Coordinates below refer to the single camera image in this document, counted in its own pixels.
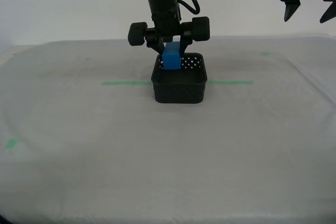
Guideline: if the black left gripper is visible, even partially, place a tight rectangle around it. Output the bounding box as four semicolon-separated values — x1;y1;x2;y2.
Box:
128;11;211;55

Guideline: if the blue rectangular block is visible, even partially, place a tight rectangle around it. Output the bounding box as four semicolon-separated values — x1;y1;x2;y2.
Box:
162;41;183;71

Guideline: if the black perforated plastic basket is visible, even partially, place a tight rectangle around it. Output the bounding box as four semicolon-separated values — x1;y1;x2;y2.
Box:
151;52;209;104

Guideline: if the long green tape strip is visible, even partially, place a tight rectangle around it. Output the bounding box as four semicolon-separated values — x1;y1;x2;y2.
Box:
101;80;254;87

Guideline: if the white woven table cover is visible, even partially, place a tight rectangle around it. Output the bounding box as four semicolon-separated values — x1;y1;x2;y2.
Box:
0;34;336;224

